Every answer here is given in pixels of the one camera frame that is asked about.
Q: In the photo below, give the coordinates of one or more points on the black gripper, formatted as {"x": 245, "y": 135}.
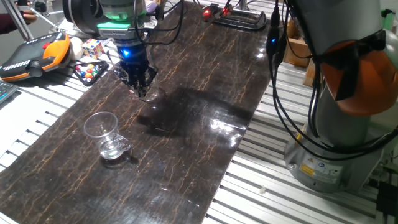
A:
{"x": 132, "y": 57}

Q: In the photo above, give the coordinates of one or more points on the clear glass beaker with spout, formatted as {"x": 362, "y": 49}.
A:
{"x": 155, "y": 95}

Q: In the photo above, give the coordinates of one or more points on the maroon sleeved forearm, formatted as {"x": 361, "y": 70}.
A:
{"x": 7, "y": 24}

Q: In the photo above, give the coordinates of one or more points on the person's hand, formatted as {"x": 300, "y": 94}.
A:
{"x": 27, "y": 17}

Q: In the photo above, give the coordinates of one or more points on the black triangle ball rack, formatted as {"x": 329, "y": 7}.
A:
{"x": 90, "y": 73}

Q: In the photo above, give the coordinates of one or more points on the rubik's cube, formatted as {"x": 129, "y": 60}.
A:
{"x": 92, "y": 48}

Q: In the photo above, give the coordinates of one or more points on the green flange adapter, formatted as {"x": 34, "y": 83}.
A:
{"x": 116, "y": 25}

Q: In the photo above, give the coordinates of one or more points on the white egg shaped object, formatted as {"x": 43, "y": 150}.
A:
{"x": 76, "y": 48}

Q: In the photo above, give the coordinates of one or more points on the dark marble pattern mat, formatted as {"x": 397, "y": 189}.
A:
{"x": 186, "y": 140}

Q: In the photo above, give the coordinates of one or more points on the black filament spool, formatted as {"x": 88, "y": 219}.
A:
{"x": 82, "y": 15}

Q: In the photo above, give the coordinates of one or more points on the small circuit board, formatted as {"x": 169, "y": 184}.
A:
{"x": 207, "y": 13}

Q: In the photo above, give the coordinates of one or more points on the orange black teach pendant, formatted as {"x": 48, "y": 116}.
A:
{"x": 31, "y": 59}

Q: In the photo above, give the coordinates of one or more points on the thin grey rod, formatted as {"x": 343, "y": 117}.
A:
{"x": 46, "y": 19}

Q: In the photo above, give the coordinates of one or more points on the aluminium pole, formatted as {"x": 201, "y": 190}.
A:
{"x": 18, "y": 20}
{"x": 243, "y": 4}

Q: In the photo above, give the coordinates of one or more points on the black keyboard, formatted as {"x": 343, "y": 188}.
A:
{"x": 6, "y": 91}

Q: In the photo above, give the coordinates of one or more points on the brown cardboard box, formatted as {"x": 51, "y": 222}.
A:
{"x": 297, "y": 46}
{"x": 308, "y": 73}

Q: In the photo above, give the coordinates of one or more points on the small white scrap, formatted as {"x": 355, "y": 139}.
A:
{"x": 263, "y": 190}

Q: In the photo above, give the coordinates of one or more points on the green mini pool table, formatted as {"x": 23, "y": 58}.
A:
{"x": 387, "y": 20}

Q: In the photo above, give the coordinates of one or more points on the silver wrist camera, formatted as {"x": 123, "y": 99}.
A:
{"x": 116, "y": 35}

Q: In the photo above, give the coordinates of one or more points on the black clamp frame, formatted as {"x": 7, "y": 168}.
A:
{"x": 245, "y": 23}

